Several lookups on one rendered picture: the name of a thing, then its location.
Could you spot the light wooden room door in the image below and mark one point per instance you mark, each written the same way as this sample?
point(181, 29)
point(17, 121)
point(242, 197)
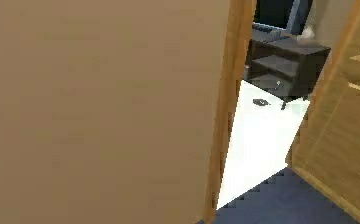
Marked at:
point(341, 126)

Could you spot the black television set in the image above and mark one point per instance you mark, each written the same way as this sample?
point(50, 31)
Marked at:
point(278, 13)

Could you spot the small black flat object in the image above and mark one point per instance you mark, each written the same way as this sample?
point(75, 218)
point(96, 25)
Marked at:
point(260, 102)

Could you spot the dark brown television stand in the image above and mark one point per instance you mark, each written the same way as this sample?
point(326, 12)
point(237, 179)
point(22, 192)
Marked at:
point(288, 65)

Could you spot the small white round object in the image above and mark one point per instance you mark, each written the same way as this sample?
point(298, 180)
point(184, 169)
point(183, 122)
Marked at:
point(307, 34)

